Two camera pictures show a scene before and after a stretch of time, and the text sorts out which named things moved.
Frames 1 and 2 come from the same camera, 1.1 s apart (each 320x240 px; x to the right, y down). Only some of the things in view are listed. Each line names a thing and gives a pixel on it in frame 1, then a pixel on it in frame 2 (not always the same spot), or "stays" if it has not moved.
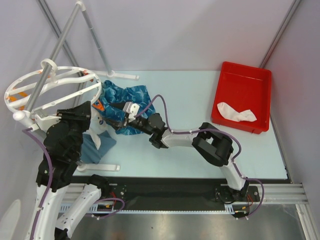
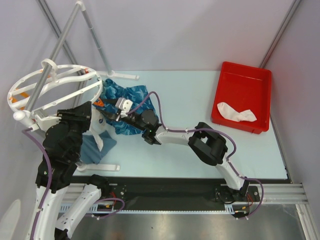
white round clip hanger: x=51 y=87 stays
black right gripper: x=125 y=120 to x=116 y=111
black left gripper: x=81 y=112 stays
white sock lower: x=228 y=112 stays
